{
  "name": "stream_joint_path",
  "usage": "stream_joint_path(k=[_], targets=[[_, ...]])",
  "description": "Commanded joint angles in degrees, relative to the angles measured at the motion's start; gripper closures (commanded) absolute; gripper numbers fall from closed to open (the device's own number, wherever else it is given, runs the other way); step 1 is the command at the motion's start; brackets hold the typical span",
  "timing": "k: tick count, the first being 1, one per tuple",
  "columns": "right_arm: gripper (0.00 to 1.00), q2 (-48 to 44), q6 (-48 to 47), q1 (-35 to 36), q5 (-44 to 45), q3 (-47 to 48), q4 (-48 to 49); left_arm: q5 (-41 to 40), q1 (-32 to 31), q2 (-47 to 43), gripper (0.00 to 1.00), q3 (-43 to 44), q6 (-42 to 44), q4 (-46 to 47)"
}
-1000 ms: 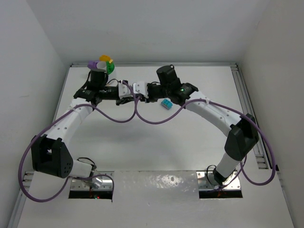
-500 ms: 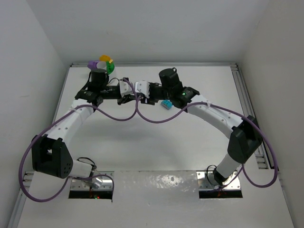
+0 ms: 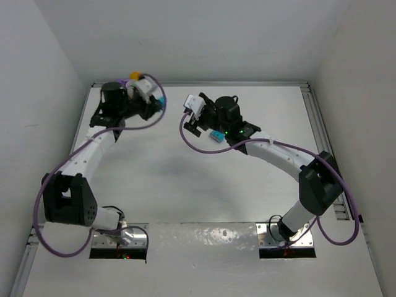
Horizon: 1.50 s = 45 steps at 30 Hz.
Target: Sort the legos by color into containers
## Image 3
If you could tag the aluminium frame rail right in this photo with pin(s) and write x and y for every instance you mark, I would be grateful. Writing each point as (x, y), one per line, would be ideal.
(342, 207)

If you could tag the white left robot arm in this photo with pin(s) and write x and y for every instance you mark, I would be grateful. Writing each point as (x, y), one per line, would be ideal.
(67, 196)

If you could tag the cyan lego brick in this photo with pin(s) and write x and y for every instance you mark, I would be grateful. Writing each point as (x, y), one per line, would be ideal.
(161, 101)
(217, 136)

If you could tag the aluminium frame rail back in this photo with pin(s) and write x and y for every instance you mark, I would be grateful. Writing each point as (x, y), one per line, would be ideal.
(237, 84)

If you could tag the aluminium frame rail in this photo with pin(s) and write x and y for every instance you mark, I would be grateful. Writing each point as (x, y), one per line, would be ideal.
(237, 84)
(342, 207)

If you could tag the yellow curved lego brick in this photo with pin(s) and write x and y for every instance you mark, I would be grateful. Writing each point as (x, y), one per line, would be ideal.
(134, 76)

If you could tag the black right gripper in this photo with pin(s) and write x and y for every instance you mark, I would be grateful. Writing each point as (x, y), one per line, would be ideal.
(197, 122)

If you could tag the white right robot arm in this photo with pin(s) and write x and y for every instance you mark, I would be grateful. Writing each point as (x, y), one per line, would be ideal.
(318, 187)

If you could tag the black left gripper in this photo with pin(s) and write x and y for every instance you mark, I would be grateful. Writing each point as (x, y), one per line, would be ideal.
(149, 109)

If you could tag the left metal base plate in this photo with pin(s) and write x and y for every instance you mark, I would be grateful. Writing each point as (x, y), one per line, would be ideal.
(133, 237)

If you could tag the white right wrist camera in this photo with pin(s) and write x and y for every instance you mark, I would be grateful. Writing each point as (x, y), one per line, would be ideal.
(195, 104)

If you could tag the lavender curved lego piece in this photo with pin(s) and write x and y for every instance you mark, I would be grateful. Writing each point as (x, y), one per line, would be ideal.
(123, 82)

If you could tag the white round divided container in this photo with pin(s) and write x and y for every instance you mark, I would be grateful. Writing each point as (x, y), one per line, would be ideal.
(131, 88)

